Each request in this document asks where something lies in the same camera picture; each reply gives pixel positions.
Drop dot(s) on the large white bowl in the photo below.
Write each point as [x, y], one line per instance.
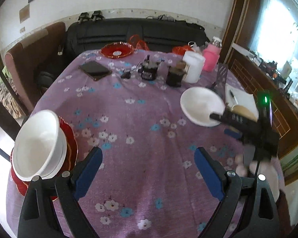
[60, 151]

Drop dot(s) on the orange plastic bag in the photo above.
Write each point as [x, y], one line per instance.
[182, 50]

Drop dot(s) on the white plastic jar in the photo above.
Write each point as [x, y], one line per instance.
[193, 67]

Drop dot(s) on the black jar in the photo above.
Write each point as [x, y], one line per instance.
[149, 70]

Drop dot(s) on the wooden cabinet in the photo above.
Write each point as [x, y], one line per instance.
[241, 64]

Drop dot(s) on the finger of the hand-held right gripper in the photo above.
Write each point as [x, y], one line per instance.
[234, 120]
[234, 134]

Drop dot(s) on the pink insulated bottle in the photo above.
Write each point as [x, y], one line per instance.
[211, 57]

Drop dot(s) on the person's right hand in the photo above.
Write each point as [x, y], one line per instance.
[242, 168]

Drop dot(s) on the wall switch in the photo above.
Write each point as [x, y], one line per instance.
[22, 30]

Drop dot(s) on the beige plastic bowl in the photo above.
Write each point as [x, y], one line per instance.
[243, 111]

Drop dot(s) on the wall paper notice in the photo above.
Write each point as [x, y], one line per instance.
[24, 13]

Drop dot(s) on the red plastic bag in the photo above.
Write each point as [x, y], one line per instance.
[139, 43]

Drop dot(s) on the brown chair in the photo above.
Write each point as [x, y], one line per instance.
[37, 54]

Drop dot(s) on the white notebook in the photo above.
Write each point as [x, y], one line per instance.
[243, 96]

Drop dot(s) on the person's right forearm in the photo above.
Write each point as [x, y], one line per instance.
[270, 178]

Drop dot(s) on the red glass plate gold rim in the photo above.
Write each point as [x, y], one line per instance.
[70, 143]

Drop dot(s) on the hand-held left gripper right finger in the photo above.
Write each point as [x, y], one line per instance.
[208, 173]

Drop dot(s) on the purple floral tablecloth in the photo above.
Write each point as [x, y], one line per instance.
[144, 119]

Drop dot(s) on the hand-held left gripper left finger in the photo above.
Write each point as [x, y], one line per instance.
[89, 171]

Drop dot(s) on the black smartphone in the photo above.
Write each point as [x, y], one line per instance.
[94, 70]

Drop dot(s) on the spare black gripper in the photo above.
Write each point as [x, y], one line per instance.
[84, 17]
[97, 15]

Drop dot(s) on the small white bowl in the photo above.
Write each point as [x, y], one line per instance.
[201, 104]

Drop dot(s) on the black phone stand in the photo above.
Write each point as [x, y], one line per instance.
[221, 75]

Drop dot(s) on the dark jar with brown lid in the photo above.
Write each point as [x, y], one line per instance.
[175, 75]

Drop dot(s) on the black pen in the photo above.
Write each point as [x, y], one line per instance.
[233, 96]

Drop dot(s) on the black sofa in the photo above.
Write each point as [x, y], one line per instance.
[114, 32]

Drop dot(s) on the stack of white bowls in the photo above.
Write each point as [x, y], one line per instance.
[36, 143]

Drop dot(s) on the bright window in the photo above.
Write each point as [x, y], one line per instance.
[278, 34]

